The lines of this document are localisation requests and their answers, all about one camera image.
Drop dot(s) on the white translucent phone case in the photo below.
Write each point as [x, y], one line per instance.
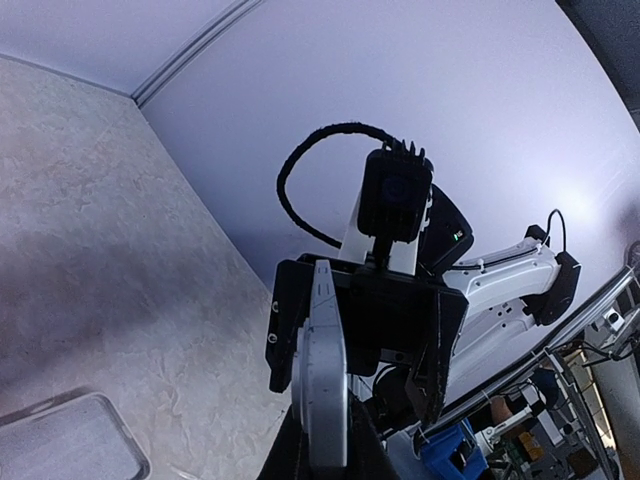
[78, 435]

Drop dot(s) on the blue plastic bin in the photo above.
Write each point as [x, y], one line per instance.
[454, 454]

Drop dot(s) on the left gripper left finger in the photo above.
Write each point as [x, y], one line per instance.
[288, 458]

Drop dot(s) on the right aluminium frame post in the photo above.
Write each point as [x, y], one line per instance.
[191, 49]

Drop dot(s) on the black phone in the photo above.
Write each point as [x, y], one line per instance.
[319, 379]

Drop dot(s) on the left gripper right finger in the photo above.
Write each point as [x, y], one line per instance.
[367, 459]

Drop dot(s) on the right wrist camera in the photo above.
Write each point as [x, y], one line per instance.
[392, 208]

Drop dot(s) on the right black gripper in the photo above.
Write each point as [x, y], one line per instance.
[416, 320]

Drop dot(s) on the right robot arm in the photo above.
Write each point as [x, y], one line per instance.
[543, 282]

